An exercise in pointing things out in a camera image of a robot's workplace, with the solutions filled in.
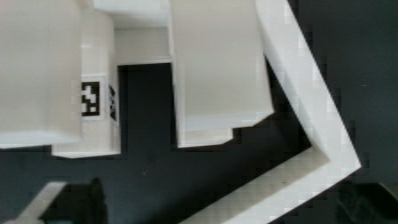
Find white chair back frame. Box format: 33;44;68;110
0;0;273;147

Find white chair seat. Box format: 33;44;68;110
91;0;171;65

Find white chair leg tagged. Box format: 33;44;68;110
52;9;122;159

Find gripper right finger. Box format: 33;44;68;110
337;182;398;224

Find white U-shaped obstacle frame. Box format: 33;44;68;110
180;0;362;224

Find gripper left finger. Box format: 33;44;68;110
11;179;107;224

